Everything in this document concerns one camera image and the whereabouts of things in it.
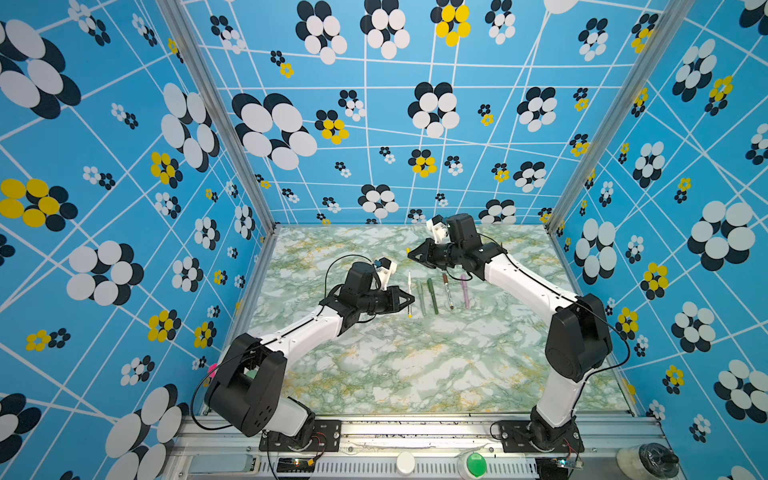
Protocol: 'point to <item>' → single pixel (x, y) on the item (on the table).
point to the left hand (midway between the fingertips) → (416, 299)
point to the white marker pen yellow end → (410, 315)
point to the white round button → (405, 463)
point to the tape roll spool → (647, 461)
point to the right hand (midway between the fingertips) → (410, 255)
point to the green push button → (473, 466)
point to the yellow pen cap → (407, 250)
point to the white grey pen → (446, 280)
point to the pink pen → (465, 291)
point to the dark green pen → (430, 287)
